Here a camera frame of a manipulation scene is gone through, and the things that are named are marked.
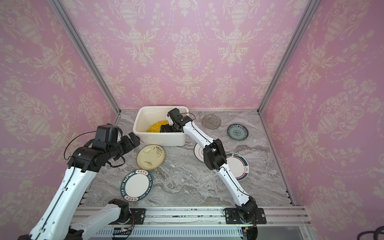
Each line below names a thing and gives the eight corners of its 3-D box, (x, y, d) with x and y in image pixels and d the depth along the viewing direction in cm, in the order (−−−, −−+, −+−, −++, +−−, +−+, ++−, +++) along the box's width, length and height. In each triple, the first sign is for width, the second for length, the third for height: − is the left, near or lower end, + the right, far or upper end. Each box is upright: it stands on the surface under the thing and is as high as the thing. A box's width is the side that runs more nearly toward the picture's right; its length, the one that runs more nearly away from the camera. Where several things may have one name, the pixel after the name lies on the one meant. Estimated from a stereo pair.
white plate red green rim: (238, 182, 87) (239, 180, 86) (223, 156, 97) (223, 155, 96) (254, 174, 90) (255, 173, 88) (237, 150, 100) (238, 149, 99)
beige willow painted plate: (134, 170, 92) (132, 168, 90) (140, 146, 102) (139, 144, 100) (162, 170, 92) (162, 168, 90) (166, 146, 102) (165, 144, 100)
